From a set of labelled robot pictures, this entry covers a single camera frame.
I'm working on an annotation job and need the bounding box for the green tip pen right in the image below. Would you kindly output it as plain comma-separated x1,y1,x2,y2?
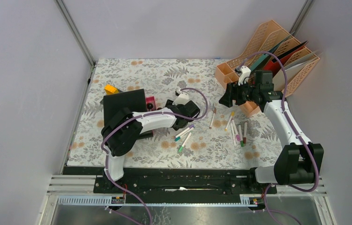
238,124,244,147

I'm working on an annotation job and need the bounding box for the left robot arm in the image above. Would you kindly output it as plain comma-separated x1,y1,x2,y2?
101,100,200,193

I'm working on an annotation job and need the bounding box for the floral table mat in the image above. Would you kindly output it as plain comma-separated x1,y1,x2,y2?
67,59,282,169

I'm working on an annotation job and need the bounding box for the black pen holder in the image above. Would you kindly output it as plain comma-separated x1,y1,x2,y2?
101,89,147,137

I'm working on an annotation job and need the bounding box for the peach file organizer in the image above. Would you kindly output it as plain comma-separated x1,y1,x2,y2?
215,19,321,118

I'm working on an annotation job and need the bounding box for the yellow tip white pen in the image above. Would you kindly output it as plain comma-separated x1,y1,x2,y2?
224,111,235,131

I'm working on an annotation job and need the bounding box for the right aluminium frame post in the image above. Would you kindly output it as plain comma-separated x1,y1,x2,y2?
289,0,315,35

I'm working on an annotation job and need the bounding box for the dark red tip pen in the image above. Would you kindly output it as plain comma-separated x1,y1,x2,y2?
243,121,248,144

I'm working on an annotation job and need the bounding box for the yellow block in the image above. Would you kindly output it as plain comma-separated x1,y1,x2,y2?
104,84,119,95

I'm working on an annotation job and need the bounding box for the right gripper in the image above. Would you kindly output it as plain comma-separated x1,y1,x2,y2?
218,78,259,108

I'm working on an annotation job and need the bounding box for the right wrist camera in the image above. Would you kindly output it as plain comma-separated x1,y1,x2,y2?
235,65,251,85

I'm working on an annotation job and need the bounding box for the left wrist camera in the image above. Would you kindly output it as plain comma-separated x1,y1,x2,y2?
174,91,190,105

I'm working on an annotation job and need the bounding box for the pink drawer tray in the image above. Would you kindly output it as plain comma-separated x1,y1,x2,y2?
145,96,157,112

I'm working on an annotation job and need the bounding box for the teal folder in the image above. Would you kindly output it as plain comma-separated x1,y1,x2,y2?
248,32,295,72

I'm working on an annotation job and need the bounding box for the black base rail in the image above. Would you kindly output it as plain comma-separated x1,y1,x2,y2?
63,166,267,204

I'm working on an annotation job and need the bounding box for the red notebook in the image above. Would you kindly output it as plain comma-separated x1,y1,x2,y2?
263,41,307,76

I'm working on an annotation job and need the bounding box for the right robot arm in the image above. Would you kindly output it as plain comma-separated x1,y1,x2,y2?
219,70,324,193

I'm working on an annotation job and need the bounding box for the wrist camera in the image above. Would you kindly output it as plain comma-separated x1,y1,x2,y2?
174,91,190,105
235,65,251,85

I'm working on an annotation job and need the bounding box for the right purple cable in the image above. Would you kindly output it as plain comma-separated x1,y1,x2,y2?
238,51,320,225

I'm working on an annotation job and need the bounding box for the left aluminium frame post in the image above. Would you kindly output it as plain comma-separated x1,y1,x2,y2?
54,0,96,67

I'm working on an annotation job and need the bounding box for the brown tip white pen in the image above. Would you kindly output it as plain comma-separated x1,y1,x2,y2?
209,107,217,129

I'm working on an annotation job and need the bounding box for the aluminium frame post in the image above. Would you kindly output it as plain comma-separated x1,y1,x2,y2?
54,0,96,67
289,0,315,35

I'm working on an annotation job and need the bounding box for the purple tip pen left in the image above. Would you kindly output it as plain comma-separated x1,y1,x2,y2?
175,124,194,139

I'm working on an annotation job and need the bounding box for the purple cable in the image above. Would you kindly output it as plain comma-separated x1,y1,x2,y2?
100,87,209,225
238,51,320,225

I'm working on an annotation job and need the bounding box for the teal tip white pen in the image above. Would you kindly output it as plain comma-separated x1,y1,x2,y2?
174,128,193,142

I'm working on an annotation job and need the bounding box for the green tip white pen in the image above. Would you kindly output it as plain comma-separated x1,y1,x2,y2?
178,132,191,152

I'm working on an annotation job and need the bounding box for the purple tip white pen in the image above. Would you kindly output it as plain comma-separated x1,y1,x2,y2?
231,119,241,143

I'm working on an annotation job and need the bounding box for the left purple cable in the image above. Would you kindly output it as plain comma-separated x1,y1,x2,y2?
100,87,209,225

